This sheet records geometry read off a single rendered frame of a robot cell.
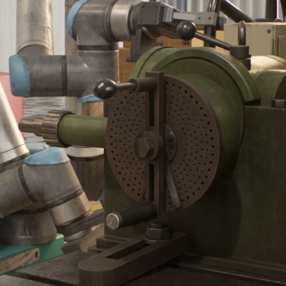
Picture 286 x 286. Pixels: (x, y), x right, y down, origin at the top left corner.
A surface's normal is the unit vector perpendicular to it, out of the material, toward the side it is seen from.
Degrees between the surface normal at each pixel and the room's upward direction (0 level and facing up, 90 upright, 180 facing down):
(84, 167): 106
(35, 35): 26
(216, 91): 45
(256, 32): 90
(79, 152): 61
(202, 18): 75
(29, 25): 31
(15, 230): 70
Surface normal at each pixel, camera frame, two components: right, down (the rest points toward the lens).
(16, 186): -0.21, -0.03
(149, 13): -0.55, -0.14
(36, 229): 0.50, -0.22
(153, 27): -0.15, 0.99
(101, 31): -0.50, 0.58
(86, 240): 0.83, -0.34
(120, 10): -0.51, -0.34
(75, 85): 0.11, 0.51
